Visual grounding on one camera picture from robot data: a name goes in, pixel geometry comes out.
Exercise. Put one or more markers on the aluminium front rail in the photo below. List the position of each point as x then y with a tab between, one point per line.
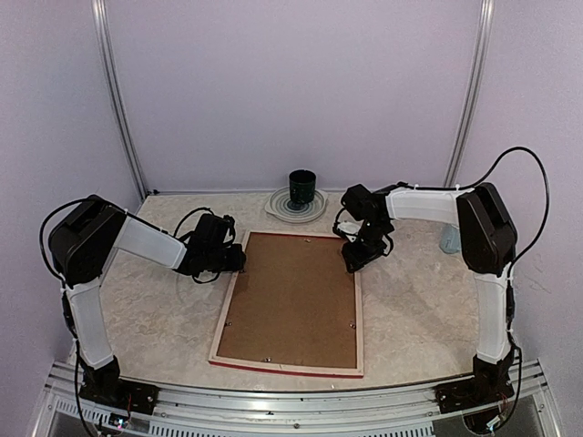
398	410

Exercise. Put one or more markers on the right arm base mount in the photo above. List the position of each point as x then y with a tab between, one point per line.
473	393

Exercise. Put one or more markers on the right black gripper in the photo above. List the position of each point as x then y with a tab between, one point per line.
358	259

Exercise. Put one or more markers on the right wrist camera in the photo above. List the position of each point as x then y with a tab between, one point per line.
346	230

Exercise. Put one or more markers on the white striped ceramic plate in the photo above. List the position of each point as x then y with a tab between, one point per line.
280	206

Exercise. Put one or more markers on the brown cardboard backing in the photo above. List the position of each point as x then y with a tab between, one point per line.
291	300

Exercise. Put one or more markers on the light blue mug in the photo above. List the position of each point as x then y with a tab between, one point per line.
450	242

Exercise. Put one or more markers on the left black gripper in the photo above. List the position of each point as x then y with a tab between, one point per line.
238	264

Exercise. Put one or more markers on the right aluminium corner post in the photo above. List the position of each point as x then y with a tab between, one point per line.
484	29

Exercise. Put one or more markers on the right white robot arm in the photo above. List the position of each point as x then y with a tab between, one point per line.
488	240

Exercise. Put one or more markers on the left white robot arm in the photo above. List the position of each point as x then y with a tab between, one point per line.
81	246

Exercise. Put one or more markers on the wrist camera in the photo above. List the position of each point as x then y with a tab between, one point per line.
346	230
230	233

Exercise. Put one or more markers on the dark green cup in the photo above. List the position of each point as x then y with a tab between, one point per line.
302	183

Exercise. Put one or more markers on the aluminium corner post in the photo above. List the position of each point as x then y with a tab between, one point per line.
106	50
484	29

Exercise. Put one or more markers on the left aluminium corner post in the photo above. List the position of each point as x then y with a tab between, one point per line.
106	50

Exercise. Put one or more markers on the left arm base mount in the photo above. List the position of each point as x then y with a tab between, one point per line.
105	386

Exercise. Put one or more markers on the red wooden picture frame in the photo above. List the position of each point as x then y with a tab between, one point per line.
216	350

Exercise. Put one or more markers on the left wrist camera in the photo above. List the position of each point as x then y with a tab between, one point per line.
230	233

